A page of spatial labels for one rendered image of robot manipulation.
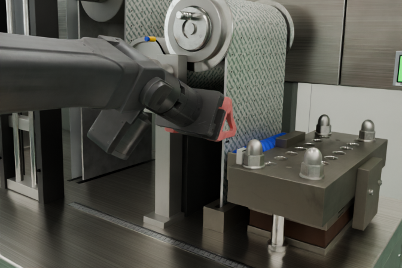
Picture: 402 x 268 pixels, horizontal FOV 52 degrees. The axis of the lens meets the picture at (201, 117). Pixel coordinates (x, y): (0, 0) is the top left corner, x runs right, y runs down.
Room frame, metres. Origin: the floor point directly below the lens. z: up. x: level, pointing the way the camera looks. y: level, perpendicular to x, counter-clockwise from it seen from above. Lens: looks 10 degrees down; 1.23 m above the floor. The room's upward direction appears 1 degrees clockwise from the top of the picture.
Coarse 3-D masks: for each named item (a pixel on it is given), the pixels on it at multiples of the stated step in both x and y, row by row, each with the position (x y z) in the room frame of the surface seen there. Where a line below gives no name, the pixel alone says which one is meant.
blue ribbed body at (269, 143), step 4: (272, 136) 0.83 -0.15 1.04; (276, 136) 0.84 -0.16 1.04; (264, 140) 0.80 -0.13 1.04; (268, 140) 0.80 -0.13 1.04; (272, 140) 0.81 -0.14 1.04; (264, 144) 0.78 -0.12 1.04; (268, 144) 0.78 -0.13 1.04; (272, 144) 0.79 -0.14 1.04; (264, 148) 0.76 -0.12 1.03; (268, 148) 0.77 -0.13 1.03; (232, 152) 0.72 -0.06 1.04; (236, 152) 0.71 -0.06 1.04
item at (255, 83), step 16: (240, 64) 0.75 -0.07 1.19; (256, 64) 0.79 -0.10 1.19; (272, 64) 0.85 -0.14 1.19; (224, 80) 0.71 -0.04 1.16; (240, 80) 0.75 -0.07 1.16; (256, 80) 0.80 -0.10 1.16; (272, 80) 0.85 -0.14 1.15; (224, 96) 0.71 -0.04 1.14; (240, 96) 0.75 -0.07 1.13; (256, 96) 0.80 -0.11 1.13; (272, 96) 0.86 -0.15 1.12; (240, 112) 0.75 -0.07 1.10; (256, 112) 0.80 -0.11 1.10; (272, 112) 0.86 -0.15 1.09; (224, 128) 0.71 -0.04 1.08; (240, 128) 0.75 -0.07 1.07; (256, 128) 0.80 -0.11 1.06; (272, 128) 0.86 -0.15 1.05; (224, 144) 0.71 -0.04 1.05; (240, 144) 0.76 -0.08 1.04; (224, 160) 0.71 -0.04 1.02
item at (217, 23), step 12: (180, 0) 0.75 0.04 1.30; (192, 0) 0.74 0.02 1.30; (204, 0) 0.72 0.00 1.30; (216, 12) 0.71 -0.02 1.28; (168, 24) 0.77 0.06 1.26; (216, 24) 0.71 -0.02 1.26; (168, 36) 0.77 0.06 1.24; (216, 36) 0.71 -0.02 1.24; (180, 48) 0.75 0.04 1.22; (204, 48) 0.72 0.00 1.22; (216, 48) 0.71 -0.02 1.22; (192, 60) 0.73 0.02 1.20; (204, 60) 0.73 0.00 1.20
